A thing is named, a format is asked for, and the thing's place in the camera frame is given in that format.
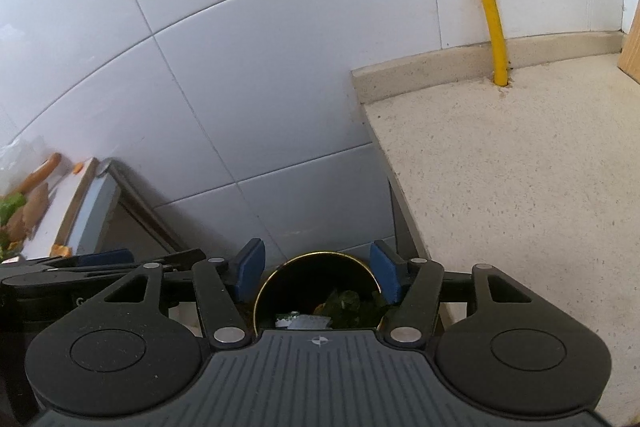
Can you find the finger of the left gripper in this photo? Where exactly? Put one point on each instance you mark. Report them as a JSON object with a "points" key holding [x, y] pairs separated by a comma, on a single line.
{"points": [[118, 257], [181, 261]]}

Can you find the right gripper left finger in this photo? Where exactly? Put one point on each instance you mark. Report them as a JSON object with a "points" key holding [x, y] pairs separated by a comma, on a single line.
{"points": [[222, 289]]}

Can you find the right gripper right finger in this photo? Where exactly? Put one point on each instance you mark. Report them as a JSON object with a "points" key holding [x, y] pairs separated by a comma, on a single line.
{"points": [[411, 289]]}

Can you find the green snack packet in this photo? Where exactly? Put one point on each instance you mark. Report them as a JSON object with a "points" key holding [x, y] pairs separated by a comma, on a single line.
{"points": [[295, 321]]}

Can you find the black trash bin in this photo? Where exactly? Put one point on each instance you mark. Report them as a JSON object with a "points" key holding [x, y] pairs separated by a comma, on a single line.
{"points": [[338, 287]]}

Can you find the steel side counter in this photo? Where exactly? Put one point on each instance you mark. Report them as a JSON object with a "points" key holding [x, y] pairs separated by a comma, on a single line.
{"points": [[108, 189]]}

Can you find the orange carrot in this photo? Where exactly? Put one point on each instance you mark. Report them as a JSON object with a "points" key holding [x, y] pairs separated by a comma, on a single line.
{"points": [[39, 175]]}

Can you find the wooden knife block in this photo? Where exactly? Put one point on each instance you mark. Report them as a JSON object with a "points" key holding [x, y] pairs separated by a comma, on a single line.
{"points": [[629, 61]]}

